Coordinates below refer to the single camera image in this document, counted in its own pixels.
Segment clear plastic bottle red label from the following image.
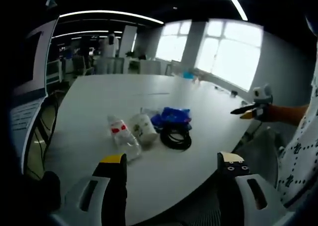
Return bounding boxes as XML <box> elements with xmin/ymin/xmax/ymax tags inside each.
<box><xmin>107</xmin><ymin>114</ymin><xmax>143</xmax><ymax>162</ymax></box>

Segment dark office chair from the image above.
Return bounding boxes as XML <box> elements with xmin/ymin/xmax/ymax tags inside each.
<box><xmin>72</xmin><ymin>54</ymin><xmax>94</xmax><ymax>75</ymax></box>

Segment black cable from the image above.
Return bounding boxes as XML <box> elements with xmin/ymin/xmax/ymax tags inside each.
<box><xmin>159</xmin><ymin>126</ymin><xmax>193</xmax><ymax>152</ymax></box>

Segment black hanging cables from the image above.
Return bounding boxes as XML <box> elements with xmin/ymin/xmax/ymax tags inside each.
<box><xmin>31</xmin><ymin>91</ymin><xmax>62</xmax><ymax>182</ymax></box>

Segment long ceiling light strip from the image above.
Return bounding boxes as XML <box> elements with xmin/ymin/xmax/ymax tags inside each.
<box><xmin>220</xmin><ymin>0</ymin><xmax>249</xmax><ymax>21</ymax></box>
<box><xmin>59</xmin><ymin>10</ymin><xmax>165</xmax><ymax>26</ymax></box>

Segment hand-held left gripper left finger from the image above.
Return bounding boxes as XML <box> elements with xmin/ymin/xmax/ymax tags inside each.
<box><xmin>48</xmin><ymin>152</ymin><xmax>128</xmax><ymax>226</ymax></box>

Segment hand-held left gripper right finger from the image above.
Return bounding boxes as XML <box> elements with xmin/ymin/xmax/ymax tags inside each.
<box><xmin>217</xmin><ymin>151</ymin><xmax>297</xmax><ymax>226</ymax></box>

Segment person's white patterned shirt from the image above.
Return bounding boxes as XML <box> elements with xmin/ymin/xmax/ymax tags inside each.
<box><xmin>276</xmin><ymin>59</ymin><xmax>318</xmax><ymax>210</ymax></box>

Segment blue plastic bag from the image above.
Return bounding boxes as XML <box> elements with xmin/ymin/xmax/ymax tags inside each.
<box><xmin>150</xmin><ymin>106</ymin><xmax>193</xmax><ymax>133</ymax></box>

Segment white framed screen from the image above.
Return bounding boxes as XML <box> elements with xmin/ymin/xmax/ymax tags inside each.
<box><xmin>14</xmin><ymin>17</ymin><xmax>61</xmax><ymax>98</ymax></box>

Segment grey mesh office chair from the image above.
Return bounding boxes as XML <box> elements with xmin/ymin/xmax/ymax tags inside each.
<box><xmin>234</xmin><ymin>128</ymin><xmax>284</xmax><ymax>188</ymax></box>

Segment large window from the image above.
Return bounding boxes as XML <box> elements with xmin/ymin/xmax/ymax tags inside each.
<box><xmin>156</xmin><ymin>19</ymin><xmax>263</xmax><ymax>92</ymax></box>

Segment white paper cup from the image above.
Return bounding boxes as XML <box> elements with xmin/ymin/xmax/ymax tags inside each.
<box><xmin>128</xmin><ymin>113</ymin><xmax>159</xmax><ymax>146</ymax></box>

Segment white tabletop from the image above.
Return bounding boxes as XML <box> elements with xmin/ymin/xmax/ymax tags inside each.
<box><xmin>44</xmin><ymin>74</ymin><xmax>257</xmax><ymax>226</ymax></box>

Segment white cabinet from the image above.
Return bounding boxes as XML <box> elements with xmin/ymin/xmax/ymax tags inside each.
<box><xmin>96</xmin><ymin>57</ymin><xmax>125</xmax><ymax>75</ymax></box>

